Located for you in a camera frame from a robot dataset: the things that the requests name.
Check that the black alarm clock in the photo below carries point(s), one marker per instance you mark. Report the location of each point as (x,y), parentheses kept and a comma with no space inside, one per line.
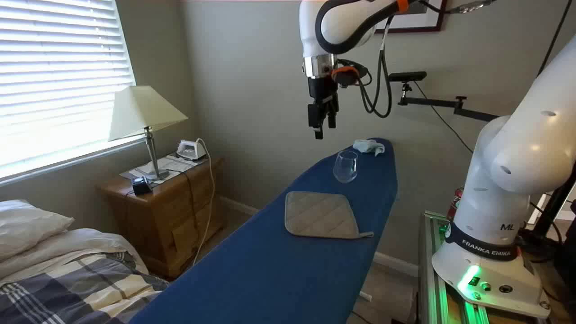
(140,187)

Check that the wrist camera with orange mount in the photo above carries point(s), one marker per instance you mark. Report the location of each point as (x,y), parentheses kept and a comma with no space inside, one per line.
(347,73)

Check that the white bed sheet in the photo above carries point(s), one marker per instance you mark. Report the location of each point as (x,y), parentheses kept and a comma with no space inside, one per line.
(77,246)

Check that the beige shade table lamp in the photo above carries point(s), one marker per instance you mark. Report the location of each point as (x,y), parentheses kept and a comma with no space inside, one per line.
(144,109)

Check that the white papers on nightstand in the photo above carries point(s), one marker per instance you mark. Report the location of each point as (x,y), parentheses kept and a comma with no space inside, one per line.
(171,165)

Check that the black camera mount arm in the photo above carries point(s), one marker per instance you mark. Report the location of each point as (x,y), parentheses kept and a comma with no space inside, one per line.
(443,106)

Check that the white window blinds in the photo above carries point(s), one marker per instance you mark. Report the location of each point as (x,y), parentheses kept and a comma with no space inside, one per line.
(59,73)

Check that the white clothes iron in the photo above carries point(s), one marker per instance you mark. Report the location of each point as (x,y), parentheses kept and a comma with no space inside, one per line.
(191,151)

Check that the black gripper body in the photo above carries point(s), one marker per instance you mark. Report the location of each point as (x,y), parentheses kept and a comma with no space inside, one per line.
(322,100)

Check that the black tripod stand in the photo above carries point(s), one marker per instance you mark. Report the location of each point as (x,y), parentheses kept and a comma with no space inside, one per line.
(554,210)

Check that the light blue terry cloth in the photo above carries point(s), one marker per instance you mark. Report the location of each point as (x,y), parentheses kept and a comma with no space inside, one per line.
(367,147)

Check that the clear glass cup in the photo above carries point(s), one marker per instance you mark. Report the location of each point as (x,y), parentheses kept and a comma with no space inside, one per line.
(345,169)

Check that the grey quilted pot holder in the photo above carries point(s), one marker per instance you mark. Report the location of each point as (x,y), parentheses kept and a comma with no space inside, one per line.
(317,215)

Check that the wooden nightstand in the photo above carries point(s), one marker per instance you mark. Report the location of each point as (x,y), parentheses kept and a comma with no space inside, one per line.
(162,223)

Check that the black stereo camera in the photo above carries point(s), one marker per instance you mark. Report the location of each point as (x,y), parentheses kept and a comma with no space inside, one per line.
(407,77)

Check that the blue ironing board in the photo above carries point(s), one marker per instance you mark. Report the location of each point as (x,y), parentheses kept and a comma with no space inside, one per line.
(252,271)

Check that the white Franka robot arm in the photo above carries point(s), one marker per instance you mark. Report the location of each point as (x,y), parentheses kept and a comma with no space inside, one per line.
(522,151)

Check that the white pillow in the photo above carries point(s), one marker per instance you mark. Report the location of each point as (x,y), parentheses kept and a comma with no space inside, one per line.
(27,226)

